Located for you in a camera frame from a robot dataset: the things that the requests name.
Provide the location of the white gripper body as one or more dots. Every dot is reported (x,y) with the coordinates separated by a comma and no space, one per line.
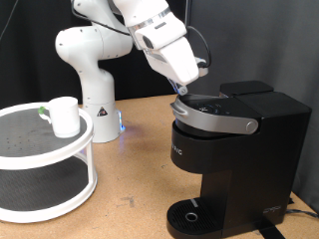
(172,56)

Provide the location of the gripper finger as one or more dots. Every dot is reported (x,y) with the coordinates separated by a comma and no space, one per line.
(179,88)

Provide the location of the black Keurig coffee machine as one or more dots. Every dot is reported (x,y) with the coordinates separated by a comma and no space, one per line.
(252,166)

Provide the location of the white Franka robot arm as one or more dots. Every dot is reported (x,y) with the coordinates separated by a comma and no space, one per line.
(96,83)

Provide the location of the grey partition panel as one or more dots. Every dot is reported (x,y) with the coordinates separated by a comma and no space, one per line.
(265,40)

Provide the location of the white mug with green tape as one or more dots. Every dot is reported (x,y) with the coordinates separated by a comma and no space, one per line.
(64,116)

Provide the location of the black backdrop curtain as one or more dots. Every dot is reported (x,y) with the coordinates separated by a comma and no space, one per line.
(33,66)

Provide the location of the white two-tier turntable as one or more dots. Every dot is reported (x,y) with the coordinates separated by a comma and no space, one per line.
(43,156)

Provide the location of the black tape strip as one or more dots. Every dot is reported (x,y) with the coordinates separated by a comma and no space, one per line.
(270,232)

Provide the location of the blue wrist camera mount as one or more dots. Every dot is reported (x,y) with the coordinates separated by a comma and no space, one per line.
(202,68)

